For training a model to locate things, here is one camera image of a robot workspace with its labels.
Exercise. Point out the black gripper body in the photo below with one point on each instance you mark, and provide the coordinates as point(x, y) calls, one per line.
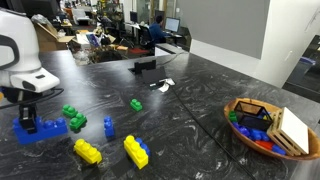
point(14, 95)

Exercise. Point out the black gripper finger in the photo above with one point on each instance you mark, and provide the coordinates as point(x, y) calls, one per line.
point(27, 116)

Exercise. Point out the large blue lego brick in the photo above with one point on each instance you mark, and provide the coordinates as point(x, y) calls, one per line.
point(45, 129)

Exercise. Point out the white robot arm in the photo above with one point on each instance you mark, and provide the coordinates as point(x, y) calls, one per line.
point(22, 77)

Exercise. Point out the yellow lego with blue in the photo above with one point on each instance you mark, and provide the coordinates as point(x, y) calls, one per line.
point(135, 152)

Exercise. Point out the blue lego behind yellow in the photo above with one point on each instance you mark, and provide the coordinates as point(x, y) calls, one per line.
point(143, 146)

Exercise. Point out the blue legos in bowl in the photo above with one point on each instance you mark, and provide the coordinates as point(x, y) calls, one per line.
point(254, 134)

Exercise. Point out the green lego lower left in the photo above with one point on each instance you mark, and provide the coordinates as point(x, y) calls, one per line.
point(77, 121)

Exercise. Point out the cardboard box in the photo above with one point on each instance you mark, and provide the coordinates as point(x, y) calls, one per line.
point(49, 41)

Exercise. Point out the yellow lego lower left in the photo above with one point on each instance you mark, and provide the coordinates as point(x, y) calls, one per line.
point(87, 152)

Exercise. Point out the small blue lego upright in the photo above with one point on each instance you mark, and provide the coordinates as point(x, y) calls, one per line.
point(108, 127)

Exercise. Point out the green lego centre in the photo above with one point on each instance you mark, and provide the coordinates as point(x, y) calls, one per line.
point(136, 105)

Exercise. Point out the black power outlet box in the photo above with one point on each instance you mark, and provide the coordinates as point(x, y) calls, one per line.
point(149, 72)

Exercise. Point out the white paper scrap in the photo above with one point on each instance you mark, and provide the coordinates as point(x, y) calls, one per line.
point(162, 86)

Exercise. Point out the person in blue shirt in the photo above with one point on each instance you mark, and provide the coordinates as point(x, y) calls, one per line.
point(156, 32)

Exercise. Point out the computer monitor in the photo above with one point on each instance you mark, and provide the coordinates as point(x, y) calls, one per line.
point(172, 24)

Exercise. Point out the green lego in bowl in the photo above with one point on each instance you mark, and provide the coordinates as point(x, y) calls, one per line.
point(232, 116)

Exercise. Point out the wooden oval bowl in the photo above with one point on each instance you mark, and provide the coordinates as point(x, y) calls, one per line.
point(314, 146)

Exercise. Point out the red lego in bowl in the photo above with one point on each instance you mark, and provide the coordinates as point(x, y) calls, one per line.
point(266, 144)

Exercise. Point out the small wooden crate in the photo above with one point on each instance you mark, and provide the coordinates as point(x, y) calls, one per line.
point(289, 132)

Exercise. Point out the black wire basket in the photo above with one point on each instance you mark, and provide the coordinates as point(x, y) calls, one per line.
point(253, 116)

